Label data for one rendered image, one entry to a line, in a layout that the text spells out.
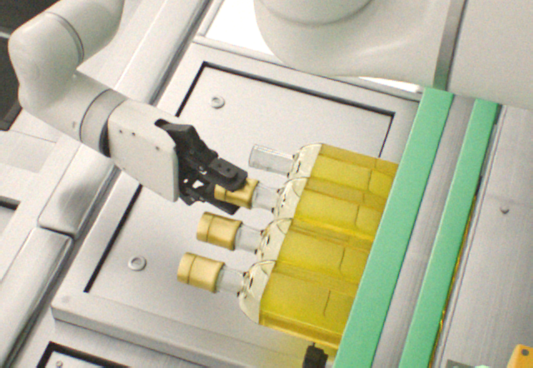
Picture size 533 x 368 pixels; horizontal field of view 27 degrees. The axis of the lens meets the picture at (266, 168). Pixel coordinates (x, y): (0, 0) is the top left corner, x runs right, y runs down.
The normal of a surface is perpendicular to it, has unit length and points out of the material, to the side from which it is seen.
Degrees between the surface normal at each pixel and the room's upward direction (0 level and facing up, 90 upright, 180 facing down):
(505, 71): 91
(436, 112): 90
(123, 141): 72
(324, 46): 113
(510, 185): 90
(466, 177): 90
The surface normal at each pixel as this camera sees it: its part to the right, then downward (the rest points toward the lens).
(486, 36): -0.22, 0.18
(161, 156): -0.56, 0.58
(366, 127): 0.04, -0.63
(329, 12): 0.20, 0.86
